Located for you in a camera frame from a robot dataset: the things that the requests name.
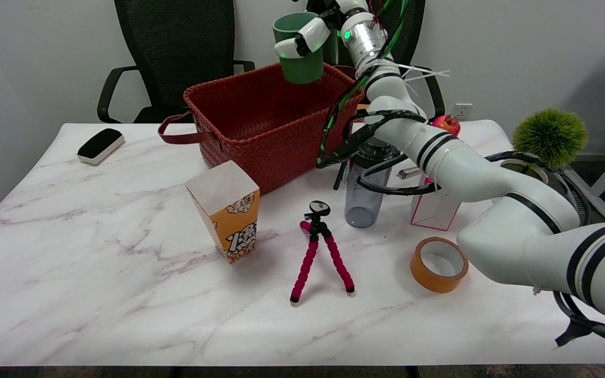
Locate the orange tape roll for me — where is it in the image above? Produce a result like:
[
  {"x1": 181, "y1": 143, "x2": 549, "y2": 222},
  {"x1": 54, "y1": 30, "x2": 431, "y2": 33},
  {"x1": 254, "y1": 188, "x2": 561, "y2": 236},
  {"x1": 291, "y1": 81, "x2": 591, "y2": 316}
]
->
[{"x1": 410, "y1": 236, "x2": 470, "y2": 293}]

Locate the white floor rail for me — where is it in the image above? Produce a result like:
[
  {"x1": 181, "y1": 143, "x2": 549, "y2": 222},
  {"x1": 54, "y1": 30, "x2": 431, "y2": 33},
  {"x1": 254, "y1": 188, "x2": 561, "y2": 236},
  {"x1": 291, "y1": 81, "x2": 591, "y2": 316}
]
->
[{"x1": 565, "y1": 168, "x2": 605, "y2": 225}]

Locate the red woven basket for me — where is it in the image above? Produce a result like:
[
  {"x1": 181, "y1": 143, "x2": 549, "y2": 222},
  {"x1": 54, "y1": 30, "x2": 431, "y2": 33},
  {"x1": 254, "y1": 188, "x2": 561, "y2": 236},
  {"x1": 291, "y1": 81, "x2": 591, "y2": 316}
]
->
[{"x1": 157, "y1": 62, "x2": 365, "y2": 196}]

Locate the red pomegranate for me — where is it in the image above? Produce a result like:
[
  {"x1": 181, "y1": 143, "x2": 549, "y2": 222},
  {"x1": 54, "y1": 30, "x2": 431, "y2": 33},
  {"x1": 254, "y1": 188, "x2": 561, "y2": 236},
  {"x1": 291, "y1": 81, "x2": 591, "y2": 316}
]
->
[{"x1": 432, "y1": 114, "x2": 461, "y2": 137}]

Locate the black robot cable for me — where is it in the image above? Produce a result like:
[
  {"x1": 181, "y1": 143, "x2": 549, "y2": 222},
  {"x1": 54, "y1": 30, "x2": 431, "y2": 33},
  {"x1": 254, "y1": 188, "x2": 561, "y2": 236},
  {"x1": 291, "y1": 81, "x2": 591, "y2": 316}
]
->
[{"x1": 552, "y1": 290, "x2": 605, "y2": 353}]

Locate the red flexible mini tripod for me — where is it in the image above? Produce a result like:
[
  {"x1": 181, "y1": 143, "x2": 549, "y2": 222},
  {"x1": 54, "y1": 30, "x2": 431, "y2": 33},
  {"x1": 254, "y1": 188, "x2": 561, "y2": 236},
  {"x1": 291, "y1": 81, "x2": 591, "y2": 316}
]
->
[{"x1": 289, "y1": 201, "x2": 356, "y2": 305}]

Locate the grey transparent water bottle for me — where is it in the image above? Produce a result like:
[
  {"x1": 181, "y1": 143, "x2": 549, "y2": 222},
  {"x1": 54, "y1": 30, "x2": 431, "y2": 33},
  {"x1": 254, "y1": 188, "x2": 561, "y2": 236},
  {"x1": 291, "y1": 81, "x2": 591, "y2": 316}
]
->
[{"x1": 333, "y1": 138, "x2": 401, "y2": 229}]

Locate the orange white popcorn box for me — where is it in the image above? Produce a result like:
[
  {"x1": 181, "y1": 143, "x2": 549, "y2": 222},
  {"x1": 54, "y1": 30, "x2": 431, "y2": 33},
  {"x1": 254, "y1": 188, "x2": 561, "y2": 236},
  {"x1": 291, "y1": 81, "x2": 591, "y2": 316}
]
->
[{"x1": 184, "y1": 160, "x2": 261, "y2": 264}]

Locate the black mesh office chair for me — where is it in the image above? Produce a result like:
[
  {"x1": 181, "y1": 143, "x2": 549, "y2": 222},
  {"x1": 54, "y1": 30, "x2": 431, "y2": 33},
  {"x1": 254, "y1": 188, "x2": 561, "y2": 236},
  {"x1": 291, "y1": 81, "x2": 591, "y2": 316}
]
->
[
  {"x1": 312, "y1": 0, "x2": 446, "y2": 122},
  {"x1": 97, "y1": 0, "x2": 256, "y2": 124}
]

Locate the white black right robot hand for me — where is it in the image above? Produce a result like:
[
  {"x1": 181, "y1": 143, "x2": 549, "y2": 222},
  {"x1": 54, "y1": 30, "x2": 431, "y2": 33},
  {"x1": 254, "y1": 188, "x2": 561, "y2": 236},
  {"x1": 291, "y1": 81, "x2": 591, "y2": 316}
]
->
[{"x1": 275, "y1": 0, "x2": 369, "y2": 58}]

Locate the white carton with pink edges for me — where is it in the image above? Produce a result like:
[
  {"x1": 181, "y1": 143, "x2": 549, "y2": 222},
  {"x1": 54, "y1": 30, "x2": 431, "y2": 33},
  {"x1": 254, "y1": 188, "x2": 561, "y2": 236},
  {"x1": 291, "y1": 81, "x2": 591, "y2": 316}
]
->
[{"x1": 411, "y1": 176, "x2": 462, "y2": 232}]

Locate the black white board eraser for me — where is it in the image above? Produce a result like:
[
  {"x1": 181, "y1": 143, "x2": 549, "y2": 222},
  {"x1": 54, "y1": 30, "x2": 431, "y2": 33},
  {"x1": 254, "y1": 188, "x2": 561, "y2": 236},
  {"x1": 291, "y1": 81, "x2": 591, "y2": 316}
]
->
[{"x1": 77, "y1": 128, "x2": 126, "y2": 165}]

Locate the green spiky ball plant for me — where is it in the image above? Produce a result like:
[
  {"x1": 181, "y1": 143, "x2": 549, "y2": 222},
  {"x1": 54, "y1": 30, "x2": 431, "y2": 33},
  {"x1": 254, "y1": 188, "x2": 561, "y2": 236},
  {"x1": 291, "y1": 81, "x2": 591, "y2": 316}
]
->
[{"x1": 500, "y1": 108, "x2": 589, "y2": 179}]

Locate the green ceramic mug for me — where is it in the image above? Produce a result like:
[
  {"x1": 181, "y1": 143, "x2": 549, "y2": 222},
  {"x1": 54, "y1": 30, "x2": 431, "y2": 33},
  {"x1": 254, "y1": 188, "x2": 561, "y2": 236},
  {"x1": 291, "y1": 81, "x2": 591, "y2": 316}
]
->
[{"x1": 273, "y1": 12, "x2": 340, "y2": 85}]

